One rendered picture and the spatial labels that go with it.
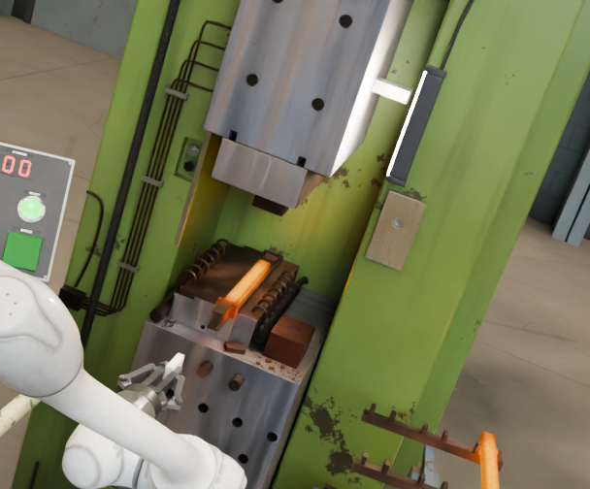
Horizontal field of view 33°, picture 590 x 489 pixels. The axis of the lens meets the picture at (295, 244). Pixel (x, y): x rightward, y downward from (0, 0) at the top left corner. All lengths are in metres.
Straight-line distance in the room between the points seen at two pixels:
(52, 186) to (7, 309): 1.20
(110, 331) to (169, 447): 1.12
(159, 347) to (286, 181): 0.48
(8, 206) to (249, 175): 0.53
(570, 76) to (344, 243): 0.72
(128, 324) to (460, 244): 0.85
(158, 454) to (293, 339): 0.85
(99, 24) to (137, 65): 6.55
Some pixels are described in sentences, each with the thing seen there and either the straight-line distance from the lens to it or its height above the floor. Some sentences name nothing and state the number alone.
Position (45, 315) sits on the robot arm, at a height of 1.43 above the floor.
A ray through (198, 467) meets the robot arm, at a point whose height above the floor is 1.08.
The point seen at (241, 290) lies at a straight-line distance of 2.34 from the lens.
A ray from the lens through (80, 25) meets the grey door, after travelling 8.99.
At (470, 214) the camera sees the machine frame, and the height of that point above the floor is 1.36.
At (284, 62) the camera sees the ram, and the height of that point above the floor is 1.56.
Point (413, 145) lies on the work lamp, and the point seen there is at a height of 1.47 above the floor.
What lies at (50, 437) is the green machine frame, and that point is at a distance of 2.77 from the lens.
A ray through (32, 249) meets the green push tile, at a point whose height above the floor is 1.02.
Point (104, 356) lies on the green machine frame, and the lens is 2.60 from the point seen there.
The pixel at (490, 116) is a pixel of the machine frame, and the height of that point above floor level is 1.58.
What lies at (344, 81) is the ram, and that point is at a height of 1.57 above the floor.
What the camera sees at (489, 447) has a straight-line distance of 2.21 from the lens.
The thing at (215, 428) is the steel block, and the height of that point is 0.73.
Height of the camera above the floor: 1.93
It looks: 20 degrees down
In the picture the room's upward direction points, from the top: 19 degrees clockwise
